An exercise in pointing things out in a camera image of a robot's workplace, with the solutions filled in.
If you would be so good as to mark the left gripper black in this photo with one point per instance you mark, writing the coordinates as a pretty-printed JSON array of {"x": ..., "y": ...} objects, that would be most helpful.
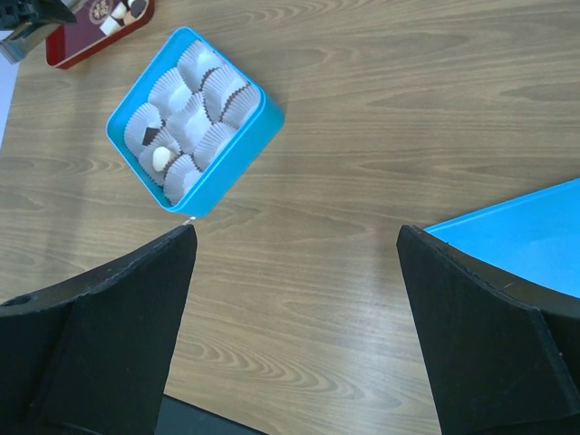
[{"x": 17, "y": 12}]

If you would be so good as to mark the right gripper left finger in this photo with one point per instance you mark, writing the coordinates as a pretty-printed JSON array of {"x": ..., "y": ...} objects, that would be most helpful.
[{"x": 91, "y": 355}]

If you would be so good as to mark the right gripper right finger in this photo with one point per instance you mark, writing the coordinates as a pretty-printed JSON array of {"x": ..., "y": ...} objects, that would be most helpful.
[{"x": 501, "y": 353}]

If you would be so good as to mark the metal tongs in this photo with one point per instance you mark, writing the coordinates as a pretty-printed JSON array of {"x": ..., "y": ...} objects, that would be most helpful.
[{"x": 21, "y": 41}]

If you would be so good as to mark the dark square chocolate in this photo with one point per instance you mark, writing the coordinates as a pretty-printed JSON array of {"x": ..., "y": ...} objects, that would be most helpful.
[{"x": 149, "y": 135}]

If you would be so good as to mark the white oval chocolate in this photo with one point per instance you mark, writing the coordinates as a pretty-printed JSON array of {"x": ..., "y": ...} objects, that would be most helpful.
[{"x": 161, "y": 158}]

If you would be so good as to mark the white square chocolate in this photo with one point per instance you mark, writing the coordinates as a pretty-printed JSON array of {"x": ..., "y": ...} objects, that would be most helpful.
[{"x": 109, "y": 26}]

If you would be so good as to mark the dark brown chocolate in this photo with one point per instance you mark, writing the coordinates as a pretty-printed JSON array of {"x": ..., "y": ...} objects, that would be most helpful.
[{"x": 136, "y": 7}]

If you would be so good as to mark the red tray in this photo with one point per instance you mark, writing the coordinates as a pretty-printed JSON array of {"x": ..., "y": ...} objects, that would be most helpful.
[{"x": 73, "y": 43}]

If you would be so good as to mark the blue tin lid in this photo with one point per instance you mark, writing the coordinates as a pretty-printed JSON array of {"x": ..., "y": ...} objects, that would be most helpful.
[{"x": 535, "y": 236}]

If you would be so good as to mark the blue tin box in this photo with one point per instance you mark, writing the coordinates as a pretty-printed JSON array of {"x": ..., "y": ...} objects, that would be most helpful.
[{"x": 214, "y": 117}]

